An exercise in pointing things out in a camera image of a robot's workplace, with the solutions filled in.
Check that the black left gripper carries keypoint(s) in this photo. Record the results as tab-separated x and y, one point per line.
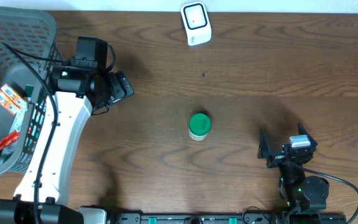
123	87

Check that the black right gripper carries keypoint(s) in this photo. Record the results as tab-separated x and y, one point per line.
264	152

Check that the green lid white jar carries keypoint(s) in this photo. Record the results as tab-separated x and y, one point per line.
199	126

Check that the orange juice box pair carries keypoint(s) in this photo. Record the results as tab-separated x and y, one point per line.
11	100

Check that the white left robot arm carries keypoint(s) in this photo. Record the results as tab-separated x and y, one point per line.
76	90

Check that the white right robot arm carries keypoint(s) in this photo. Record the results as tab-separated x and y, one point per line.
309	194

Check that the white barcode scanner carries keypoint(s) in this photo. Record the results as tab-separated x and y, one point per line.
196	23

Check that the grey plastic mesh basket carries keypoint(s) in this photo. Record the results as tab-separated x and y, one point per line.
28	50

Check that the red snack packet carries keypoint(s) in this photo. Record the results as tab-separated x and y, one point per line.
9	139

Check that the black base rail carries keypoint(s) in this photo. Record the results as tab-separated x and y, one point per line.
250	218

